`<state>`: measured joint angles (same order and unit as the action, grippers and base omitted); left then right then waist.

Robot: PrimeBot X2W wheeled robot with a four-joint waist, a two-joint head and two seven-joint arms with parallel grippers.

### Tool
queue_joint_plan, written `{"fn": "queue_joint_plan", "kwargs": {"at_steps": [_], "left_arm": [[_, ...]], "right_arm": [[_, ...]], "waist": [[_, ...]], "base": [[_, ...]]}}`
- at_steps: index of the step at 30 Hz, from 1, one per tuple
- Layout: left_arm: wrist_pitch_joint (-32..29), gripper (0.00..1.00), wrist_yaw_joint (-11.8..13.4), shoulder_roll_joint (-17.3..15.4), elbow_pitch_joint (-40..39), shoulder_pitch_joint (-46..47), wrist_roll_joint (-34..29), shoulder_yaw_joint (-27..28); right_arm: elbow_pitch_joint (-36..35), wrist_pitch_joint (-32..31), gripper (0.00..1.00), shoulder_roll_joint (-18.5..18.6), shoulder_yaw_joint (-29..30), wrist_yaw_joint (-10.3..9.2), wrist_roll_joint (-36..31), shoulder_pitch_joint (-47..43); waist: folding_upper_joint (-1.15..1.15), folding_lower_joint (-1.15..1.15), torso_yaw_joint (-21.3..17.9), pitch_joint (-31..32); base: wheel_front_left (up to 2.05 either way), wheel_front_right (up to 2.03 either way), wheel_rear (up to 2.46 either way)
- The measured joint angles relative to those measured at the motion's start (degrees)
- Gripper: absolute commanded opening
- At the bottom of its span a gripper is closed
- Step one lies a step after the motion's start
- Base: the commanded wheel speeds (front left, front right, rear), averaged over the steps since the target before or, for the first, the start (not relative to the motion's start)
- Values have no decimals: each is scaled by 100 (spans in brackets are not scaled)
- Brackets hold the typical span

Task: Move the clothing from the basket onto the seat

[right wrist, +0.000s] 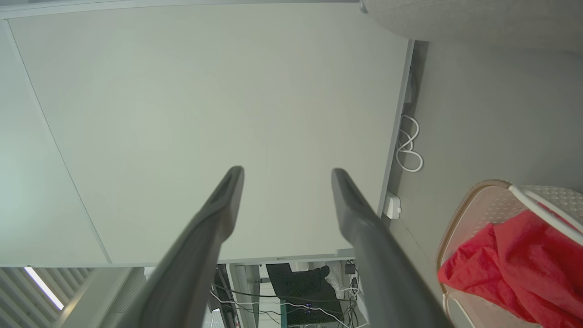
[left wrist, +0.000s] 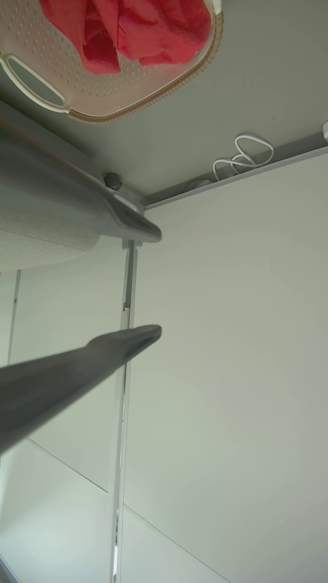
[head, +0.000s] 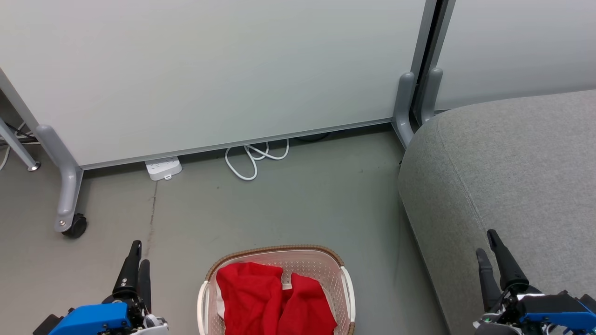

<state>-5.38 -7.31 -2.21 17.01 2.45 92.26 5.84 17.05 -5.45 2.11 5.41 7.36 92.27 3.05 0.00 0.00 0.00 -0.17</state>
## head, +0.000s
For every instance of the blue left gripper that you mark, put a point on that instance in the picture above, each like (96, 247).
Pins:
(91, 318)

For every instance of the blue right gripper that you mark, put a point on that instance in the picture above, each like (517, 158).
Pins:
(545, 311)

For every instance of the plain red garment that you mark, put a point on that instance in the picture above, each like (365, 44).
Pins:
(249, 295)

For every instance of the grey fabric sofa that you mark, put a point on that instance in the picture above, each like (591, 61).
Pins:
(512, 177)

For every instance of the black caster wheel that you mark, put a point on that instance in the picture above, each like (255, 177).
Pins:
(77, 227)

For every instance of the white power strip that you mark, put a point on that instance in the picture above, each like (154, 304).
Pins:
(163, 167)

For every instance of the grey partition leg with caster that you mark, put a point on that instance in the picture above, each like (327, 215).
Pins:
(67, 177)

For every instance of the white plastic laundry basket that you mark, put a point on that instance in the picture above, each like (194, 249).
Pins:
(326, 270)

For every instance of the thin metal stand leg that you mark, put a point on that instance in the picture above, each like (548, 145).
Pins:
(16, 144)

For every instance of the grey curved partition leg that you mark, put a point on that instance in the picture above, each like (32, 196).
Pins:
(403, 107)
(431, 93)

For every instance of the large white partition panel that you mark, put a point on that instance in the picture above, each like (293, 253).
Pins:
(209, 70)

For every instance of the narrow white partition panel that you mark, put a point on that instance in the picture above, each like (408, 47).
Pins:
(517, 46)

